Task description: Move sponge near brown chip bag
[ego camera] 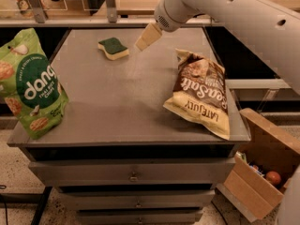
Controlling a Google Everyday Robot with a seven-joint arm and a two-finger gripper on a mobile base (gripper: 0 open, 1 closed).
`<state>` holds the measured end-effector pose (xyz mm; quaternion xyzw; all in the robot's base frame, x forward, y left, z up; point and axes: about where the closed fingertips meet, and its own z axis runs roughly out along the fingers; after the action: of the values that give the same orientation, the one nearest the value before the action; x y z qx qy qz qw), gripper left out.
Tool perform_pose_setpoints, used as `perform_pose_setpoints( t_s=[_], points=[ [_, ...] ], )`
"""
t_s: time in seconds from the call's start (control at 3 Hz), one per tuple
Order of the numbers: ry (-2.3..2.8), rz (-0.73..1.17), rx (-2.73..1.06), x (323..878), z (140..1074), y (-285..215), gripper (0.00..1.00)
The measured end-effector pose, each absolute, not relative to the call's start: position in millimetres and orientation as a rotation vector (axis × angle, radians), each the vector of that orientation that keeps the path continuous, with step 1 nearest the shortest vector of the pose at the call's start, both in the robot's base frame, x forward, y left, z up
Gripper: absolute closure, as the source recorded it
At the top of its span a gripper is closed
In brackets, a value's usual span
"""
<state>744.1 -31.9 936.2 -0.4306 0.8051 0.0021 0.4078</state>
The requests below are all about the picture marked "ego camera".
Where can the snack packets in box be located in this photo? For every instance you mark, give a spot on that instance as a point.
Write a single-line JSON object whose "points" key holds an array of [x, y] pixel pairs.
{"points": [[253, 166]]}

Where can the brown Late July chip bag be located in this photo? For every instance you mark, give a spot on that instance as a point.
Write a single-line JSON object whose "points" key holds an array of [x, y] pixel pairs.
{"points": [[199, 93]]}

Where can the wooden shelf with metal rail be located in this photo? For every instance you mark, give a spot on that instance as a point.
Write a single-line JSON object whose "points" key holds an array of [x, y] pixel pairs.
{"points": [[75, 13]]}

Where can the grey drawer cabinet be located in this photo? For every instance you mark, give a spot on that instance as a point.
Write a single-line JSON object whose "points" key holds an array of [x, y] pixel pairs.
{"points": [[119, 157]]}

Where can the red apple in box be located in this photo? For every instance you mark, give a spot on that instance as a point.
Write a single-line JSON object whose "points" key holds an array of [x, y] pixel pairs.
{"points": [[273, 178]]}

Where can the open cardboard box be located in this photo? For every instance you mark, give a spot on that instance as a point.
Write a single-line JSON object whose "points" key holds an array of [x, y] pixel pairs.
{"points": [[263, 168]]}

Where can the green Dang rice chips bag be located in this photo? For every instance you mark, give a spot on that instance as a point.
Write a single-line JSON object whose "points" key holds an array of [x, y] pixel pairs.
{"points": [[30, 86]]}

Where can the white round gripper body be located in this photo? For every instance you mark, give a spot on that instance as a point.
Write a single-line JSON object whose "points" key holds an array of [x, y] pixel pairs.
{"points": [[163, 15]]}

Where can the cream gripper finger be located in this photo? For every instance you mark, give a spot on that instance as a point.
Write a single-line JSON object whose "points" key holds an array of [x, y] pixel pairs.
{"points": [[150, 34]]}

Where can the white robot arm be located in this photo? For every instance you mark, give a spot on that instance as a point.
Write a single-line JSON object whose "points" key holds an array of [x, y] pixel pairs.
{"points": [[269, 30]]}

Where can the green and yellow sponge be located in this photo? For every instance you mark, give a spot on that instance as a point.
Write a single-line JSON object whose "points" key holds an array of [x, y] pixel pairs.
{"points": [[113, 48]]}

